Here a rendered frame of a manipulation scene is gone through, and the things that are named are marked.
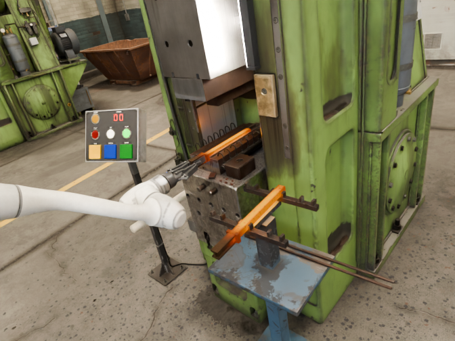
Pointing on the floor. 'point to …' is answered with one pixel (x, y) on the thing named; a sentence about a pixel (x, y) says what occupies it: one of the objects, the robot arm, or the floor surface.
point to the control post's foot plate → (160, 275)
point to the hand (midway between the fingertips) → (198, 161)
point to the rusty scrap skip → (124, 61)
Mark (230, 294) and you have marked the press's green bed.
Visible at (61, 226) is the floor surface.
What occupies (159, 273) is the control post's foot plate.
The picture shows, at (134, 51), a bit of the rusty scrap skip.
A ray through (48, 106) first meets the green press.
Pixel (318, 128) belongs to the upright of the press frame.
